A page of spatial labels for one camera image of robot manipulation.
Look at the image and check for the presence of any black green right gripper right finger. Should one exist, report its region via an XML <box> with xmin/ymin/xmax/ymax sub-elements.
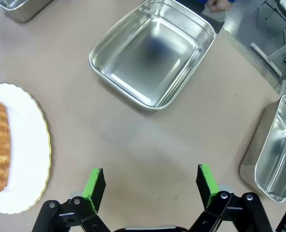
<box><xmin>188</xmin><ymin>164</ymin><xmax>273</xmax><ymax>232</ymax></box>

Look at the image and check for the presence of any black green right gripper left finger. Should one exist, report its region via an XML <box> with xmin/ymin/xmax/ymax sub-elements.
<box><xmin>32</xmin><ymin>167</ymin><xmax>112</xmax><ymax>232</ymax></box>

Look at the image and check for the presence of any deep steel rectangular container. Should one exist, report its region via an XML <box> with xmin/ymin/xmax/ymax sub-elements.
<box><xmin>239</xmin><ymin>94</ymin><xmax>286</xmax><ymax>204</ymax></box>

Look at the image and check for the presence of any small steel container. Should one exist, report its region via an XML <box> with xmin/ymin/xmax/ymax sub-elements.
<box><xmin>0</xmin><ymin>0</ymin><xmax>52</xmax><ymax>23</ymax></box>

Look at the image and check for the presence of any person's hand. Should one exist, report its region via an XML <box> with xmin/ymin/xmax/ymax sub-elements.
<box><xmin>205</xmin><ymin>0</ymin><xmax>232</xmax><ymax>13</ymax></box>

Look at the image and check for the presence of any white plate with gold rim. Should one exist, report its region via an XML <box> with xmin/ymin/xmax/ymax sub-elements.
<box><xmin>0</xmin><ymin>83</ymin><xmax>52</xmax><ymax>215</ymax></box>

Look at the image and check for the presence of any shallow steel rectangular tray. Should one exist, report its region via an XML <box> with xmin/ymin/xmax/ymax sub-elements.
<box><xmin>88</xmin><ymin>0</ymin><xmax>216</xmax><ymax>110</ymax></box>

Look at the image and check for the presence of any white metal table frame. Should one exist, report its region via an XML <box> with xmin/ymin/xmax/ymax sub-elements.
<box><xmin>250</xmin><ymin>36</ymin><xmax>286</xmax><ymax>80</ymax></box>

